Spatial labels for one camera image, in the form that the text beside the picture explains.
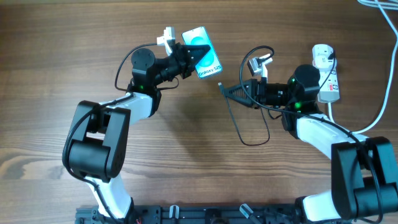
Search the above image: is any smartphone with teal screen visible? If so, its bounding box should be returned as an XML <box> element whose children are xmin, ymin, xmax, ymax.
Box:
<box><xmin>182</xmin><ymin>26</ymin><xmax>223</xmax><ymax>79</ymax></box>

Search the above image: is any black charging cable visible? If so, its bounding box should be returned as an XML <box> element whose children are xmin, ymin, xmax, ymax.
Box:
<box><xmin>217</xmin><ymin>51</ymin><xmax>336</xmax><ymax>147</ymax></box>

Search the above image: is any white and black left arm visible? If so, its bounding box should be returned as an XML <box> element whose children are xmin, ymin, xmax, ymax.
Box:
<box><xmin>62</xmin><ymin>40</ymin><xmax>211</xmax><ymax>223</ymax></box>

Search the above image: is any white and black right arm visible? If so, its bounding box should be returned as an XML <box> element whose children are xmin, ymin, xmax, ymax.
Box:
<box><xmin>220</xmin><ymin>65</ymin><xmax>397</xmax><ymax>223</ymax></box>

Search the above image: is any white charger adapter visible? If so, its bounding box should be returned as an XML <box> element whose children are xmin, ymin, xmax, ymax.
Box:
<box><xmin>312</xmin><ymin>55</ymin><xmax>336</xmax><ymax>72</ymax></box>

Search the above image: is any white power strip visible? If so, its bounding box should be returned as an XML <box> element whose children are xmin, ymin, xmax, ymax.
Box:
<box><xmin>312</xmin><ymin>44</ymin><xmax>340</xmax><ymax>103</ymax></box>

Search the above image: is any white power strip cord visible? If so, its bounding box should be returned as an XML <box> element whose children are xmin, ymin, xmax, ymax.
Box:
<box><xmin>327</xmin><ymin>0</ymin><xmax>398</xmax><ymax>135</ymax></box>

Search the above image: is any black mounting base rail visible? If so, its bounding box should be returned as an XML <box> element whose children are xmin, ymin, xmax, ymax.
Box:
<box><xmin>75</xmin><ymin>203</ymin><xmax>352</xmax><ymax>224</ymax></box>

